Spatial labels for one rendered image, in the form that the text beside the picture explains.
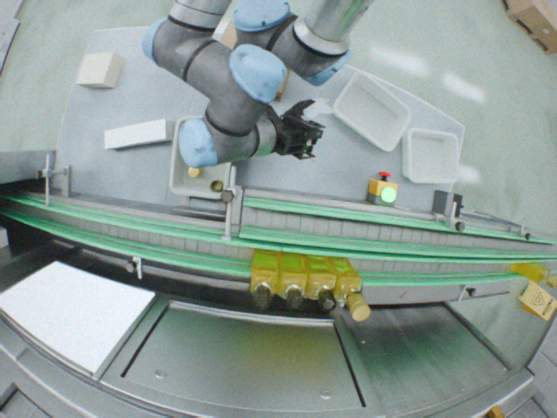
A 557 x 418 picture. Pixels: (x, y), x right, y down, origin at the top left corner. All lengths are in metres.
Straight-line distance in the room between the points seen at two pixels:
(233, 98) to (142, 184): 0.62
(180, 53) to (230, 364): 0.50
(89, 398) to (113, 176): 0.73
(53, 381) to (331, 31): 0.76
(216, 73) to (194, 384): 0.46
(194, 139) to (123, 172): 0.60
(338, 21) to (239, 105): 0.23
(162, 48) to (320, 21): 0.25
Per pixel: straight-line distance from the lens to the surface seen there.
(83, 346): 0.54
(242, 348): 0.52
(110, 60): 0.97
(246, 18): 0.53
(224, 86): 0.32
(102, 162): 0.99
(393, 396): 0.55
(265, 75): 0.30
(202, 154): 0.35
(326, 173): 0.79
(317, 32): 0.47
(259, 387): 0.45
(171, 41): 0.36
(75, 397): 0.47
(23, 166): 1.09
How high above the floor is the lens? 1.52
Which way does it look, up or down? 79 degrees down
